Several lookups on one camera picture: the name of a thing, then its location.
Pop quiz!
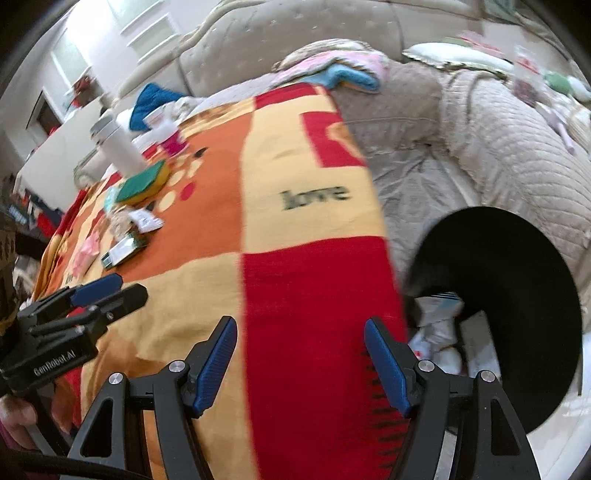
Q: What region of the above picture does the beige tufted sofa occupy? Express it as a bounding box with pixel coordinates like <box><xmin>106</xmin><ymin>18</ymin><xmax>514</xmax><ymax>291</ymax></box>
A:
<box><xmin>74</xmin><ymin>0</ymin><xmax>591</xmax><ymax>287</ymax></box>

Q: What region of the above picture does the clear plastic snack bag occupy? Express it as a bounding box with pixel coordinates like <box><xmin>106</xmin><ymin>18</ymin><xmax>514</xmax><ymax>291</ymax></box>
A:
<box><xmin>510</xmin><ymin>46</ymin><xmax>543</xmax><ymax>104</ymax></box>

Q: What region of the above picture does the green plush toy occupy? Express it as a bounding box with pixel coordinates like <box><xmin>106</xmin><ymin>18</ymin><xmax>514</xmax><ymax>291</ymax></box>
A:
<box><xmin>542</xmin><ymin>71</ymin><xmax>573</xmax><ymax>93</ymax></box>

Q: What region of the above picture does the white thermos bottle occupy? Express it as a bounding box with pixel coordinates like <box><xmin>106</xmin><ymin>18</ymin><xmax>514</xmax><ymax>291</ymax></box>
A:
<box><xmin>90</xmin><ymin>111</ymin><xmax>146</xmax><ymax>174</ymax></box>

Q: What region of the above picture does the silver sachet wrapper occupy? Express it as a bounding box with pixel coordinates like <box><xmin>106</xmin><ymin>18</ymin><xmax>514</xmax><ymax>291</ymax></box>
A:
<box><xmin>129</xmin><ymin>209</ymin><xmax>164</xmax><ymax>232</ymax></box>

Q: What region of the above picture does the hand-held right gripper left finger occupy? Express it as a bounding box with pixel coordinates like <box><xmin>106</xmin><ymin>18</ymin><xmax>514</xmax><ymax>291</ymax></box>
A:
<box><xmin>67</xmin><ymin>316</ymin><xmax>238</xmax><ymax>480</ymax></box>

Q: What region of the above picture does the person's left hand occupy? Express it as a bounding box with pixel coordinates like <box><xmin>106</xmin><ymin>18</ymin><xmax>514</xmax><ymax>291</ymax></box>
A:
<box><xmin>0</xmin><ymin>397</ymin><xmax>40</xmax><ymax>450</ymax></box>

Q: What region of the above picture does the pink wrapper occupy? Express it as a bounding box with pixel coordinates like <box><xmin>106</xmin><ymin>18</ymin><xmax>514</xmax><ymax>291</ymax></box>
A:
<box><xmin>71</xmin><ymin>231</ymin><xmax>102</xmax><ymax>278</ymax></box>

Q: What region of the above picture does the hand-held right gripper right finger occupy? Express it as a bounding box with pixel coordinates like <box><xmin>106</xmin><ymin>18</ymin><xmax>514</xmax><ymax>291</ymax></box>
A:
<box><xmin>364</xmin><ymin>318</ymin><xmax>541</xmax><ymax>480</ymax></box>

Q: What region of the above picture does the white paper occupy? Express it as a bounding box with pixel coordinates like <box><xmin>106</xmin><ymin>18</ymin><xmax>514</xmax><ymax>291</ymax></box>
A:
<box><xmin>409</xmin><ymin>318</ymin><xmax>462</xmax><ymax>374</ymax></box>

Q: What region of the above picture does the red ornament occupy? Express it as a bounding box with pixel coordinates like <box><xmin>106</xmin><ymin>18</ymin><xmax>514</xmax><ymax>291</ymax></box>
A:
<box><xmin>71</xmin><ymin>76</ymin><xmax>95</xmax><ymax>109</ymax></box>

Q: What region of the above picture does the orange red printed blanket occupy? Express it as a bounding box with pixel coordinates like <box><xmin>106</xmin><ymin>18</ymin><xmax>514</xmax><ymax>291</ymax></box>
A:
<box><xmin>34</xmin><ymin>83</ymin><xmax>409</xmax><ymax>480</ymax></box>

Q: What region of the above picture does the white plush toy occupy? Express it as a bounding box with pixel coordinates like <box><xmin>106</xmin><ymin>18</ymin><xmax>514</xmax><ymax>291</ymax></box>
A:
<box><xmin>568</xmin><ymin>76</ymin><xmax>591</xmax><ymax>102</ymax></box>

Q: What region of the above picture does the white pill bottle pink label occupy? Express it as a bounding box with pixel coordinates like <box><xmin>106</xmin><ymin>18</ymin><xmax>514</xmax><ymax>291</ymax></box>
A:
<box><xmin>143</xmin><ymin>105</ymin><xmax>190</xmax><ymax>155</ymax></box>

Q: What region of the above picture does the blue cloth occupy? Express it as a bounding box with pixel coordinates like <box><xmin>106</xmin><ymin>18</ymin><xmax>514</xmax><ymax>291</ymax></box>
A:
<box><xmin>129</xmin><ymin>83</ymin><xmax>188</xmax><ymax>130</ymax></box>

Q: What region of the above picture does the pink lint brush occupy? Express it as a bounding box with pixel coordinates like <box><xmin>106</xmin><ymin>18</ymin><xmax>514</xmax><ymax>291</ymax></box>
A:
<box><xmin>549</xmin><ymin>108</ymin><xmax>578</xmax><ymax>153</ymax></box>

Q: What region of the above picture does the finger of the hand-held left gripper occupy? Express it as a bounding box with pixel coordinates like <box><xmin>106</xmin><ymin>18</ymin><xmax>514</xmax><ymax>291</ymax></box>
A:
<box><xmin>28</xmin><ymin>284</ymin><xmax>149</xmax><ymax>342</ymax></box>
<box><xmin>21</xmin><ymin>273</ymin><xmax>124</xmax><ymax>319</ymax></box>

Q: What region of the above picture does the white ruffled pillow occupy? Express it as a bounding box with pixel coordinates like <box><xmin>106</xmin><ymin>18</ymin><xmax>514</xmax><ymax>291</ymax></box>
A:
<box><xmin>403</xmin><ymin>42</ymin><xmax>515</xmax><ymax>72</ymax></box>

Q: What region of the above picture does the green yellow sponge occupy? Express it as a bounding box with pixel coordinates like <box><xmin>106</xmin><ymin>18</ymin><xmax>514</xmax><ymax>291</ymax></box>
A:
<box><xmin>115</xmin><ymin>161</ymin><xmax>171</xmax><ymax>206</ymax></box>

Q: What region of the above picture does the white cabinet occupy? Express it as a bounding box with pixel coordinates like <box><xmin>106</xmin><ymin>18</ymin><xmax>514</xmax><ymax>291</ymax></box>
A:
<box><xmin>18</xmin><ymin>113</ymin><xmax>107</xmax><ymax>181</ymax></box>

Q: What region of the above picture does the black trash bin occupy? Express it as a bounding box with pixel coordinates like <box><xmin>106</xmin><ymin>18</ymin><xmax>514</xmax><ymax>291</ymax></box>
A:
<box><xmin>402</xmin><ymin>207</ymin><xmax>583</xmax><ymax>435</ymax></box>

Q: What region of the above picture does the folded pink blue blanket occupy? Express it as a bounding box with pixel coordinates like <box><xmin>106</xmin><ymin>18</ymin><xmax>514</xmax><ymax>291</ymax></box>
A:
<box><xmin>270</xmin><ymin>48</ymin><xmax>391</xmax><ymax>93</ymax></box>

